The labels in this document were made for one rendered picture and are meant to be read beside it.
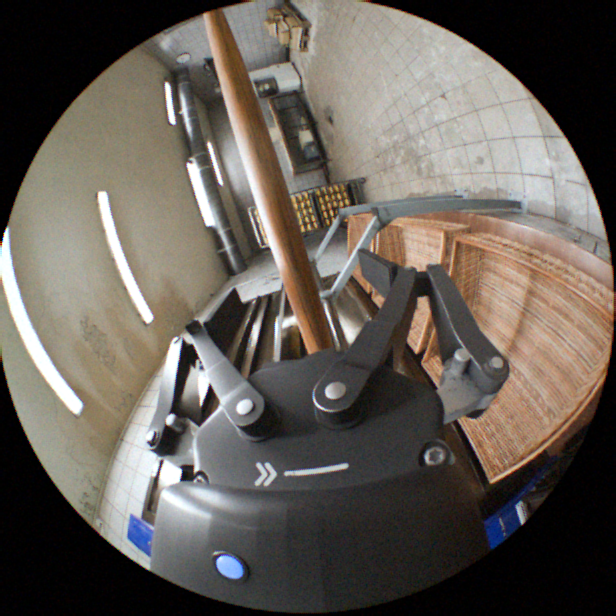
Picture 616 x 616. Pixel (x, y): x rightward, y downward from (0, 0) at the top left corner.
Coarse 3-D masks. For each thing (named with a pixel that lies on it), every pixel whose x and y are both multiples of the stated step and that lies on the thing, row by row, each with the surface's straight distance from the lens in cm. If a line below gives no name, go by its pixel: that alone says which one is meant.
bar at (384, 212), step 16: (464, 192) 152; (512, 192) 130; (352, 208) 103; (368, 208) 106; (384, 208) 57; (400, 208) 59; (416, 208) 62; (432, 208) 67; (448, 208) 72; (464, 208) 79; (480, 208) 88; (512, 208) 130; (528, 208) 126; (336, 224) 102; (384, 224) 59; (368, 240) 56; (320, 256) 103; (352, 256) 56; (352, 272) 57; (320, 288) 64; (336, 288) 57; (336, 320) 46; (336, 336) 41
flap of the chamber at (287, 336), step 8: (288, 304) 125; (280, 312) 109; (288, 312) 117; (280, 320) 101; (288, 320) 109; (280, 328) 94; (288, 328) 103; (296, 328) 118; (280, 336) 88; (288, 336) 97; (296, 336) 111; (280, 344) 83; (288, 344) 92; (296, 344) 105; (280, 352) 79; (288, 352) 88; (296, 352) 99; (280, 360) 76
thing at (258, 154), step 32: (224, 32) 33; (224, 64) 25; (224, 96) 22; (256, 96) 22; (256, 128) 18; (256, 160) 17; (256, 192) 16; (288, 192) 17; (288, 224) 16; (288, 256) 16; (288, 288) 17; (320, 320) 19
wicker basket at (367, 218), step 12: (360, 216) 153; (372, 216) 138; (348, 228) 169; (360, 228) 173; (348, 240) 170; (372, 240) 119; (396, 240) 129; (348, 252) 172; (360, 276) 153; (372, 288) 128
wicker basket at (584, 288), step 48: (480, 240) 62; (480, 288) 79; (528, 288) 67; (576, 288) 47; (432, 336) 73; (528, 336) 72; (576, 336) 65; (528, 384) 78; (576, 384) 70; (480, 432) 69; (528, 432) 74
